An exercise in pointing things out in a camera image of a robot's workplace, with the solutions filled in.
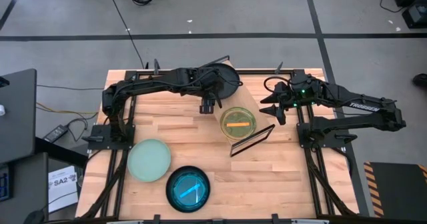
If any thin grey floor cable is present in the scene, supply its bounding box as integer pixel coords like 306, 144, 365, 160
35, 83, 105, 91

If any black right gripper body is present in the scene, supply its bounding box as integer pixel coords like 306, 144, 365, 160
274, 77, 323, 107

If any sage green plate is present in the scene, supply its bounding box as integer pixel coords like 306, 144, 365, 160
126, 137, 172, 183

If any black power adapter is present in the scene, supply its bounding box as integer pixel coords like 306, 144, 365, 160
42, 124, 69, 143

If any black hazard striped platform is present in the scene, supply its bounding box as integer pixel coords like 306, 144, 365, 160
363, 161, 427, 218

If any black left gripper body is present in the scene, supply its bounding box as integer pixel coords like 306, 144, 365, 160
179, 67, 235, 100

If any black desk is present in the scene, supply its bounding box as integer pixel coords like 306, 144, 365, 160
0, 68, 37, 165

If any yellow floor cable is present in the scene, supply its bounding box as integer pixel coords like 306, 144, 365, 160
35, 101, 101, 115

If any black aluminium rig frame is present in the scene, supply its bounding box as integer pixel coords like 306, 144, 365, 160
75, 69, 363, 224

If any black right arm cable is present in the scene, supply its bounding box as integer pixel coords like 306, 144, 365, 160
263, 76, 292, 95

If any wooden shelf with black frame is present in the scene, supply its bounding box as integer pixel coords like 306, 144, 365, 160
191, 55, 276, 158

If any white printed paper sheet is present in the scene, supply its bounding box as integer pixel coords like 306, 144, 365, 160
47, 165, 79, 214

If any person's shoe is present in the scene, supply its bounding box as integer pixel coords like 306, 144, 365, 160
412, 73, 427, 88

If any black equipment case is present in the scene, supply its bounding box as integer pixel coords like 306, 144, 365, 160
390, 0, 427, 30

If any green translucent plate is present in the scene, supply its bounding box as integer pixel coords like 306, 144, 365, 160
219, 106, 258, 142

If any long black floor cable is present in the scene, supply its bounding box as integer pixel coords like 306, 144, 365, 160
105, 0, 149, 70

